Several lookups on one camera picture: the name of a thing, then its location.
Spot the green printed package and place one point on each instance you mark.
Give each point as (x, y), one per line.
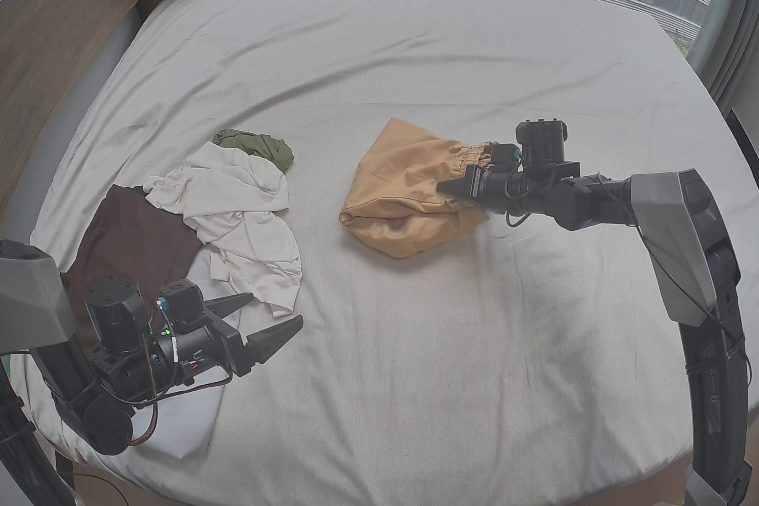
(7, 370)

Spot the light grey garment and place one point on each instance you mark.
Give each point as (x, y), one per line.
(190, 426)

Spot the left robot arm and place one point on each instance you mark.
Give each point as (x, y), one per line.
(35, 296)

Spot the white garment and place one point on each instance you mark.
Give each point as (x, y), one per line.
(237, 207)

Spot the grey-green curtain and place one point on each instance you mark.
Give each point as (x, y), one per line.
(729, 17)

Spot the brown garment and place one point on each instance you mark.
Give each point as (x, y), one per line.
(142, 242)

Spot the bed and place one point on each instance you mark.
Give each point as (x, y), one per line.
(445, 76)

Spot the tan shorts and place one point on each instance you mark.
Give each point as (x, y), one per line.
(403, 177)

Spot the olive green garment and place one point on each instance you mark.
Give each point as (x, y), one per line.
(261, 145)

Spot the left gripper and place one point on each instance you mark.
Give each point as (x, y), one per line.
(201, 349)

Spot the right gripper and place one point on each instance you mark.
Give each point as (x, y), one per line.
(495, 189)

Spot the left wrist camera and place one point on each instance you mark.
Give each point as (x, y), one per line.
(181, 302)

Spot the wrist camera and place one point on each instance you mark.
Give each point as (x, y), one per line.
(503, 155)
(181, 302)

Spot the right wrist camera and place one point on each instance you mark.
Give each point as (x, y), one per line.
(503, 155)

